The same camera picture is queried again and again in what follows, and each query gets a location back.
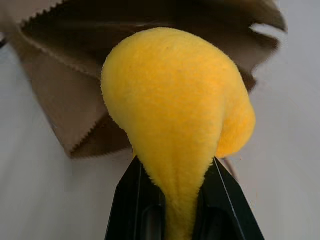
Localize brown paper bag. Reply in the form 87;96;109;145
0;0;289;160

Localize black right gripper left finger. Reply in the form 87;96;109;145
104;155;167;240

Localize yellow plush toy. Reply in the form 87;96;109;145
100;26;257;240

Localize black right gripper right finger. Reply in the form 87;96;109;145
193;156;266;240

